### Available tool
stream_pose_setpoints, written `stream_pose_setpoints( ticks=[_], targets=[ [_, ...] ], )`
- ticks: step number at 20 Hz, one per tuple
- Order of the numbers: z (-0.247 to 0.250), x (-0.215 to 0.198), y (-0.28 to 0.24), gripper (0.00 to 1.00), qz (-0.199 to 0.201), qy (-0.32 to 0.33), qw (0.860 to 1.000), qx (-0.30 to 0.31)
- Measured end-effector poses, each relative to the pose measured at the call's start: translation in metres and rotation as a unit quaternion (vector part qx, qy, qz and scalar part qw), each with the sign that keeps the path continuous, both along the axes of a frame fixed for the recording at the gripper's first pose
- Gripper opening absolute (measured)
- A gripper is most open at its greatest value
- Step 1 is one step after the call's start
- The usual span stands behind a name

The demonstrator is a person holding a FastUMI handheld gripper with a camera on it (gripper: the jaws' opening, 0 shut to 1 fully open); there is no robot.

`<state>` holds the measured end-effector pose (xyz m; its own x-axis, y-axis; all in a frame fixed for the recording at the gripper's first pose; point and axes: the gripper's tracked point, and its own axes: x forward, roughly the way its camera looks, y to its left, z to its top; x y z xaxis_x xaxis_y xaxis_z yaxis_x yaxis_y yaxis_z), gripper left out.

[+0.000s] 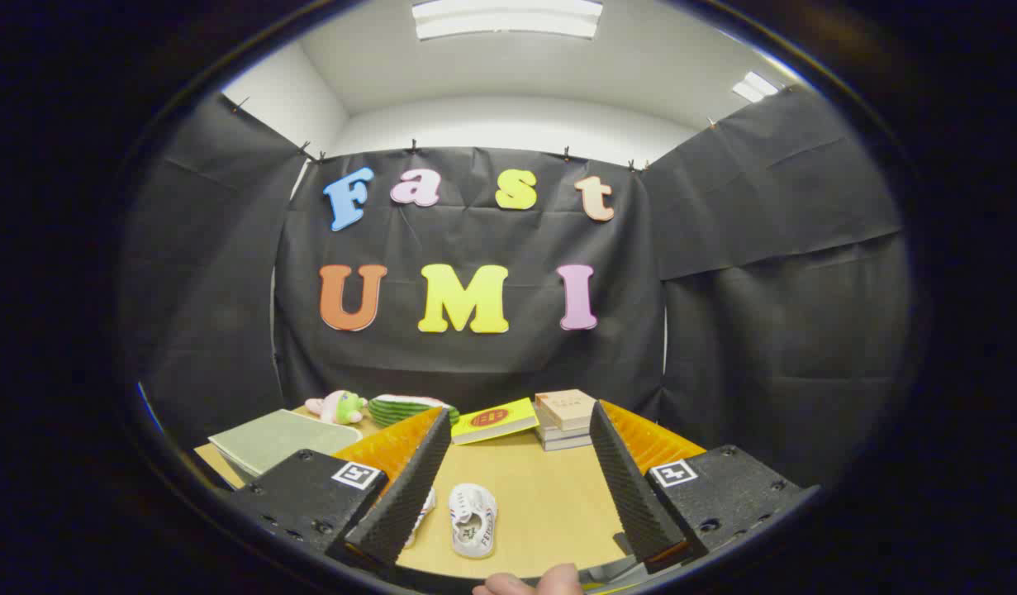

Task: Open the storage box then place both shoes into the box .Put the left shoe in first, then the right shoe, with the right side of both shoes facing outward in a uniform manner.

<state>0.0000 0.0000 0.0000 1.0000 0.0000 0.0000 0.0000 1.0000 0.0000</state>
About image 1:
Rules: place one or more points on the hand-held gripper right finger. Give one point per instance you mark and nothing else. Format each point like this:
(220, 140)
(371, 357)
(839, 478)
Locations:
(628, 487)

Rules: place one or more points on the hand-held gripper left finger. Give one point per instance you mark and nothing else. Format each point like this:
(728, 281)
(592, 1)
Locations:
(409, 487)

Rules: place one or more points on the yellow book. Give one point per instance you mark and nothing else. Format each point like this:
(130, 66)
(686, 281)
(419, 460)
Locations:
(491, 420)

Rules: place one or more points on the watermelon slice plush toy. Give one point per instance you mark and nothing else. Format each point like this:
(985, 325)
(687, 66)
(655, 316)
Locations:
(405, 411)

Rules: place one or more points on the beige book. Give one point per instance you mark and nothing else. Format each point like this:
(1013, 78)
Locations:
(566, 406)

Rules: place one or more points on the dark cover book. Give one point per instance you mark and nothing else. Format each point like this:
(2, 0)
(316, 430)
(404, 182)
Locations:
(558, 433)

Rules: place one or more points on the grey book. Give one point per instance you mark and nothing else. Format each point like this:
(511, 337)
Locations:
(567, 444)

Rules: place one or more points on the grey-green fabric storage box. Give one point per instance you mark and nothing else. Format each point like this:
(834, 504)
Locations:
(277, 438)

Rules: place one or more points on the ceiling light panel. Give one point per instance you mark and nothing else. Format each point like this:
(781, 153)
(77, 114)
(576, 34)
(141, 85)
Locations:
(756, 86)
(508, 18)

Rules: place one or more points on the white canvas shoe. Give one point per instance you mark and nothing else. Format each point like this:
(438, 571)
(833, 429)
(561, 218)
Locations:
(425, 508)
(472, 521)

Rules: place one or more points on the pink and green plush toy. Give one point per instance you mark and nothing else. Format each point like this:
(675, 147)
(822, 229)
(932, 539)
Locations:
(339, 406)

